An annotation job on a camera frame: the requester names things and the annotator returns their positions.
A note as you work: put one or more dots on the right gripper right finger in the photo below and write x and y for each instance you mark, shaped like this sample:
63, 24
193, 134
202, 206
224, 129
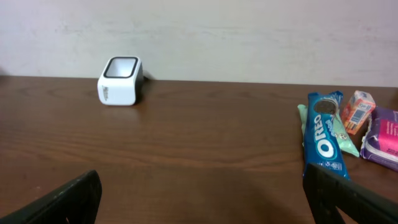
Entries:
327, 193

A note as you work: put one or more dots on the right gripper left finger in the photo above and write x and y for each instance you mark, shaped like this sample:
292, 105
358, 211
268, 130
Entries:
77, 201

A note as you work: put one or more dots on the blue snack bar wrapper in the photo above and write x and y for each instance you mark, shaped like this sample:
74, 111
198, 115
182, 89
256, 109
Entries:
320, 143

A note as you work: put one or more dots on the teal wet wipes packet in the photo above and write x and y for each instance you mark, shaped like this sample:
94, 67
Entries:
344, 141

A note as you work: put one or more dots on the red purple snack packet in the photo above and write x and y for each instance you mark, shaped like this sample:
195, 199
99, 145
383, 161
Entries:
379, 144

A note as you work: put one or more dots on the orange tissue packet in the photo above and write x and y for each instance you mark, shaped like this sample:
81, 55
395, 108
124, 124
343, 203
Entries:
356, 111

